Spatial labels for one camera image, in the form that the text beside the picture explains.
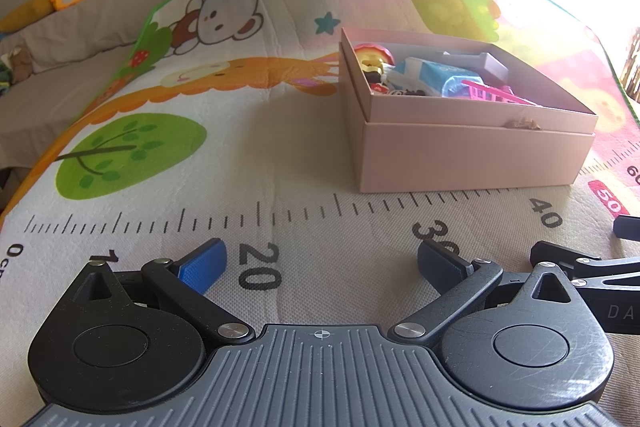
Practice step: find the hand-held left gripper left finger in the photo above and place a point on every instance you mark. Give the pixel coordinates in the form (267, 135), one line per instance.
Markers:
(202, 264)

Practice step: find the beige covered sofa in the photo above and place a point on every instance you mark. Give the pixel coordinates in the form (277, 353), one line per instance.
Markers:
(75, 32)

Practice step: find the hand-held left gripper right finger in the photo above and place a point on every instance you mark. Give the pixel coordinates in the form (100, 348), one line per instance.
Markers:
(440, 262)

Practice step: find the orange banana pillow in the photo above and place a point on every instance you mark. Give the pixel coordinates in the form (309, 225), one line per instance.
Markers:
(27, 14)

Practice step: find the red yellow toy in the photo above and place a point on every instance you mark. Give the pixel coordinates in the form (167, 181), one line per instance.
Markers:
(372, 54)

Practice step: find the pink toy basket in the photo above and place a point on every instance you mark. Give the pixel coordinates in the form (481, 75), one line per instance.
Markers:
(487, 94)

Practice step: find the cartoon animal printed mat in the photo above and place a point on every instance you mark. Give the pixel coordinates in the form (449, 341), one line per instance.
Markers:
(300, 187)

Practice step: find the pink cardboard box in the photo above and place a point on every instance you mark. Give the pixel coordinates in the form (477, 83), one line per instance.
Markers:
(450, 157)

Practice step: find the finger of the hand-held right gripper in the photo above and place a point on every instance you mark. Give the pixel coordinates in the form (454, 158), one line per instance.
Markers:
(627, 228)
(555, 253)

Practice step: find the brown plush toy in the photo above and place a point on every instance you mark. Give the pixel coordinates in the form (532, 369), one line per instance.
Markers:
(21, 64)

